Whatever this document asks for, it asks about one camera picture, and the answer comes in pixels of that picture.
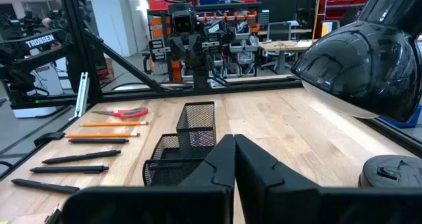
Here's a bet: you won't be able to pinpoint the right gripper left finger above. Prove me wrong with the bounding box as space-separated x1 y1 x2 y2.
61 134 236 224

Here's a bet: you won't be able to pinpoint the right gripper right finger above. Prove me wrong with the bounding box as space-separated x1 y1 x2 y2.
234 134 422 224

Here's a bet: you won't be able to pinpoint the black pen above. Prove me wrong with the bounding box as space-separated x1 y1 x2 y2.
29 165 110 175
10 178 80 195
67 138 130 144
42 150 122 165

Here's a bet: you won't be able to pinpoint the orange pencil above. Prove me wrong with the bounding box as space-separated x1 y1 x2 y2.
64 132 141 139
79 121 150 128

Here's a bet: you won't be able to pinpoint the red-handled scissors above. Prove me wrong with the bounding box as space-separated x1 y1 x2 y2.
91 107 150 120

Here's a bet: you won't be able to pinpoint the black mesh desk organizer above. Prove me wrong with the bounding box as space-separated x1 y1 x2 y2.
142 101 218 187

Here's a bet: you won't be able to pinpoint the grey office chair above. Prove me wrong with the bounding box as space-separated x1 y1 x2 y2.
266 20 293 42

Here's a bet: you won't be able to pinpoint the parts bin shelf rack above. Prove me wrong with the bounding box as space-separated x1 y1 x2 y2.
147 1 263 83

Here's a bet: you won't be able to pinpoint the wooden desk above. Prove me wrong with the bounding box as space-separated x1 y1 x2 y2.
258 38 318 76

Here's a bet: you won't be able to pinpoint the black table clamp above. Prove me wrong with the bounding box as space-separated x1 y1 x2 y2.
33 131 66 148

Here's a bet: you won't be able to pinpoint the white cabinet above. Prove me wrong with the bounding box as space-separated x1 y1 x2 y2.
12 47 72 119

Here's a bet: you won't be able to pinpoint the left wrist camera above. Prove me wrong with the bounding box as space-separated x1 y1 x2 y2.
171 11 196 34

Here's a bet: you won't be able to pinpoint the table-level camera box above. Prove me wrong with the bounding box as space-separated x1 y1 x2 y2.
44 203 64 224

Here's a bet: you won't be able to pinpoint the black aluminium table frame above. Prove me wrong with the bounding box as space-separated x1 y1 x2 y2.
0 0 422 182

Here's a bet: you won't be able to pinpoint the silver aluminium bracket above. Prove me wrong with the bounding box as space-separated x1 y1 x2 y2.
68 71 90 121

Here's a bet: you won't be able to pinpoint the yellow hanging cable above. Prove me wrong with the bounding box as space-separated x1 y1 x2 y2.
311 0 323 44

